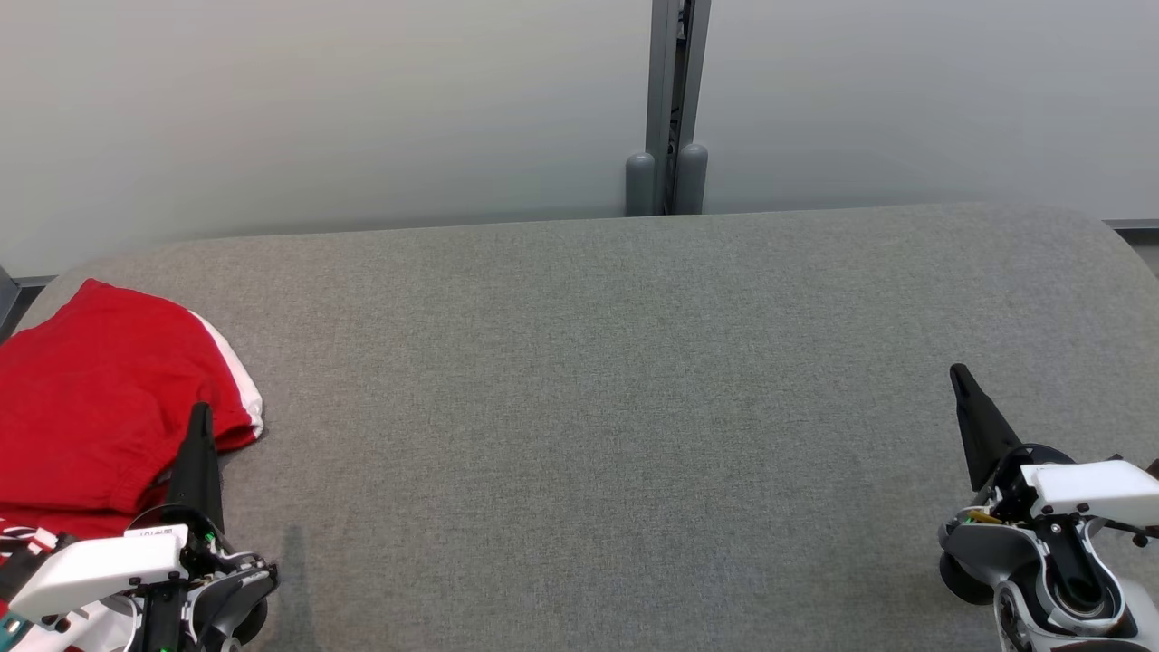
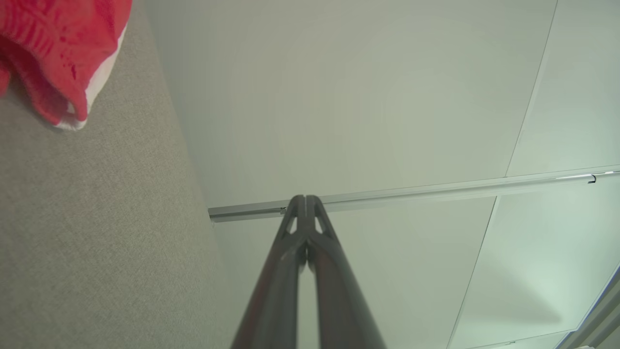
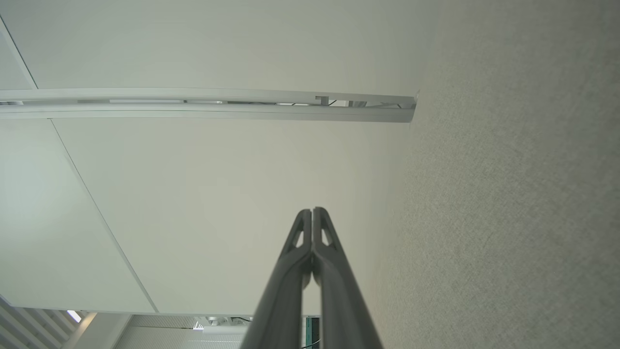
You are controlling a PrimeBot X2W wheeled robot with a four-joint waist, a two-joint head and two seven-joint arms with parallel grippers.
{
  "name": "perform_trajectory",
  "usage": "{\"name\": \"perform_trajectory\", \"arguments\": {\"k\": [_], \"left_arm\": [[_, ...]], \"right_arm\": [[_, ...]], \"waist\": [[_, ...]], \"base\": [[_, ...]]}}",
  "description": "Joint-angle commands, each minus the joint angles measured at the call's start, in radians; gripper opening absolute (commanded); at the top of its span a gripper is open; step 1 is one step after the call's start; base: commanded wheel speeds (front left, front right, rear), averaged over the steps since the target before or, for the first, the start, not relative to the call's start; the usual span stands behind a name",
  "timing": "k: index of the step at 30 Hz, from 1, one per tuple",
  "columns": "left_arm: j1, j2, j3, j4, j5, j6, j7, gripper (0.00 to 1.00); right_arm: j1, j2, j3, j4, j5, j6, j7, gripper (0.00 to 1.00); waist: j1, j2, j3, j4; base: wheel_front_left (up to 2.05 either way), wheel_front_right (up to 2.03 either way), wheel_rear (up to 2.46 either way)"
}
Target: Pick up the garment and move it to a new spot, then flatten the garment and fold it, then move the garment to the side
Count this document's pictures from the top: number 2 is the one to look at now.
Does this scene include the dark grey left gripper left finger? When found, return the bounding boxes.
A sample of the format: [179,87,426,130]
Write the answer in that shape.
[232,195,307,349]

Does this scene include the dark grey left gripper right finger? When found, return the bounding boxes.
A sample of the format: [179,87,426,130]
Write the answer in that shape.
[306,195,387,349]

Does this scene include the red shorts with white stripe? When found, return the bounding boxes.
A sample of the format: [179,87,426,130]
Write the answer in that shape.
[0,0,133,131]

